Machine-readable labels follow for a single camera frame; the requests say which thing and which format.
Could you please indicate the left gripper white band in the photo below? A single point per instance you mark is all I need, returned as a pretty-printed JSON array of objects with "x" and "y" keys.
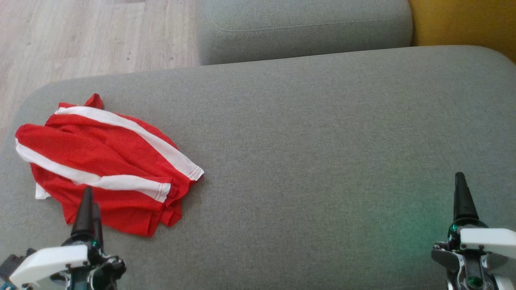
[{"x": 48, "y": 262}]

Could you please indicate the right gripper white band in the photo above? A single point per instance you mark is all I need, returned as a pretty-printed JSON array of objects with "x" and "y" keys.
[{"x": 479, "y": 241}]

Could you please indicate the red white-striped shorts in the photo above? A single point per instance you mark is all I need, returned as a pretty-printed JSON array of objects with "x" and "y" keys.
[{"x": 100, "y": 153}]

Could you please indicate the wide grey sofa chaise cushion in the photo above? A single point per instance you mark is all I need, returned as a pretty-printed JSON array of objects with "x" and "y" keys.
[{"x": 322, "y": 161}]

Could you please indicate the large yellow sofa back cushion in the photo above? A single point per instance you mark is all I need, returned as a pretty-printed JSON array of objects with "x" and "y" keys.
[{"x": 463, "y": 20}]

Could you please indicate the grey sofa seat cushion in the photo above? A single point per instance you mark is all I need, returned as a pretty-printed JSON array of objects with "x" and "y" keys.
[{"x": 302, "y": 28}]

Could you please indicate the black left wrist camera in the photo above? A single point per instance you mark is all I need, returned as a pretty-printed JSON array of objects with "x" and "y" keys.
[{"x": 10, "y": 264}]

